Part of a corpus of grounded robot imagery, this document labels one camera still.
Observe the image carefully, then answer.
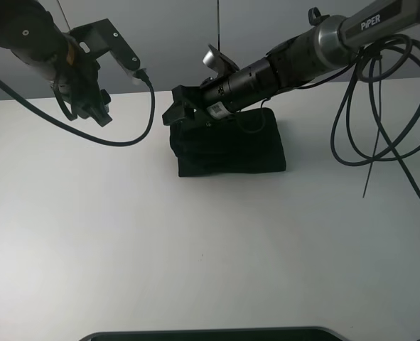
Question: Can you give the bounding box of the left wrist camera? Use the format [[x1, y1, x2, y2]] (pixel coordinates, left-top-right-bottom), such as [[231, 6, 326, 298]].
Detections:
[[69, 18, 151, 85]]

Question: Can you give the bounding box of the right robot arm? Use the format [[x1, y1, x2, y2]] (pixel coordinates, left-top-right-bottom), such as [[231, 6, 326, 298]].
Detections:
[[162, 1, 420, 126]]

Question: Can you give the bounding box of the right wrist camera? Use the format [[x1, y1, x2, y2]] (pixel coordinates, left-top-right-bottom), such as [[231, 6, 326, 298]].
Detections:
[[203, 44, 239, 79]]

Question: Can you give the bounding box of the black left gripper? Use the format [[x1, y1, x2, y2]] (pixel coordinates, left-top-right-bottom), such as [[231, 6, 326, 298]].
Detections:
[[51, 60, 112, 127]]

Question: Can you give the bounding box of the black printed t-shirt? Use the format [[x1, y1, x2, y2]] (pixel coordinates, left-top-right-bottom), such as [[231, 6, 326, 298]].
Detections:
[[170, 108, 286, 178]]

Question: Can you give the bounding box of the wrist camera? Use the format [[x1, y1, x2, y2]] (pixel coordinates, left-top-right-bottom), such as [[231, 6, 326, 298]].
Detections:
[[69, 18, 151, 85], [203, 44, 239, 79]]

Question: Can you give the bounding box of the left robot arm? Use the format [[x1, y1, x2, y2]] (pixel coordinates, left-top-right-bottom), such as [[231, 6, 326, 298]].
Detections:
[[0, 1, 112, 126]]

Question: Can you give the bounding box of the black tray edge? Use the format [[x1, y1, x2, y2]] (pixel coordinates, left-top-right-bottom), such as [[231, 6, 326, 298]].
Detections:
[[82, 327, 348, 341]]

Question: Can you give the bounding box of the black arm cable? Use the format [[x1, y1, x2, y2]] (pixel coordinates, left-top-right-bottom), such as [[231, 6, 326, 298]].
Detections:
[[0, 65, 156, 146], [236, 33, 420, 224]]

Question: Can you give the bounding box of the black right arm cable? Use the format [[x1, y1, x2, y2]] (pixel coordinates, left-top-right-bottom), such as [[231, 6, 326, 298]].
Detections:
[[236, 33, 420, 224]]

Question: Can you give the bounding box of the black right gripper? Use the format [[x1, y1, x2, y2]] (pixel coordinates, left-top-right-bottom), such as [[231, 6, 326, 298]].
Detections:
[[162, 85, 213, 128]]

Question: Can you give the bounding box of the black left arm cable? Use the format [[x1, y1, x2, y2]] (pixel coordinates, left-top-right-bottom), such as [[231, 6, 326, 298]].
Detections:
[[0, 65, 156, 146]]

